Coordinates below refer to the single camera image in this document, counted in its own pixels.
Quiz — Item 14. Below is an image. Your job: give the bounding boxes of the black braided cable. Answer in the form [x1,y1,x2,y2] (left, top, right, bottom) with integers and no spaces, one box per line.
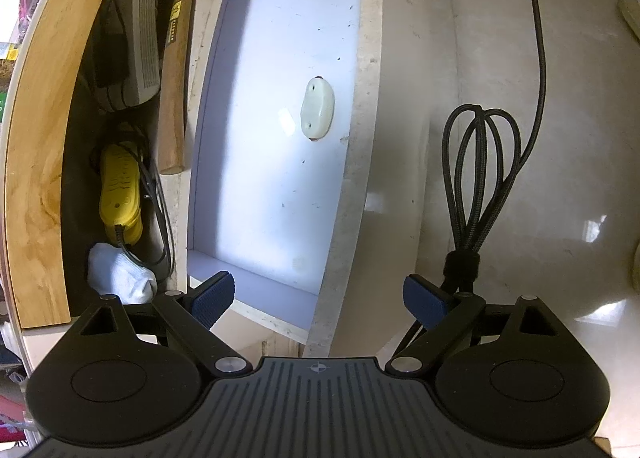
[394,0,548,358]

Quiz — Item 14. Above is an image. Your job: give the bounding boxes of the white oval soap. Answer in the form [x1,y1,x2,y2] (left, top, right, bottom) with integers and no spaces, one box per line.
[300,76,335,141]

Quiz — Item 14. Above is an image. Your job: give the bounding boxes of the open white drawer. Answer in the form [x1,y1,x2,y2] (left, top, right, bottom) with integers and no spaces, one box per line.
[186,0,360,356]

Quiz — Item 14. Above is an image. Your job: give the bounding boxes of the white crumpled cloth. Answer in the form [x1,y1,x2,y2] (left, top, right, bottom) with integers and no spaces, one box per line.
[88,243,157,304]

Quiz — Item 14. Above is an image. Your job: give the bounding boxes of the wooden desk top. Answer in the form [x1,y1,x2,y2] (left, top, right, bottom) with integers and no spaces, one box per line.
[1,0,102,329]

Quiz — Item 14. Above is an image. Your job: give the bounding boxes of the wooden handle hammer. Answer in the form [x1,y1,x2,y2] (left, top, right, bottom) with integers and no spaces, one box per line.
[156,0,195,174]

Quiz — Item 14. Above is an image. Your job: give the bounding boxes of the white router box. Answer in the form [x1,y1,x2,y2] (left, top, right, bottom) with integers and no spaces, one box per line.
[110,0,160,108]

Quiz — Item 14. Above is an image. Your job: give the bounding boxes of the black thin wires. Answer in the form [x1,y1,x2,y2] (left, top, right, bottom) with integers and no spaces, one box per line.
[112,122,177,280]

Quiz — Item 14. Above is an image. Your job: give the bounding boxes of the yellow plastic device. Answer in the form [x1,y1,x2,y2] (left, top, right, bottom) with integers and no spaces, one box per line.
[99,142,143,245]

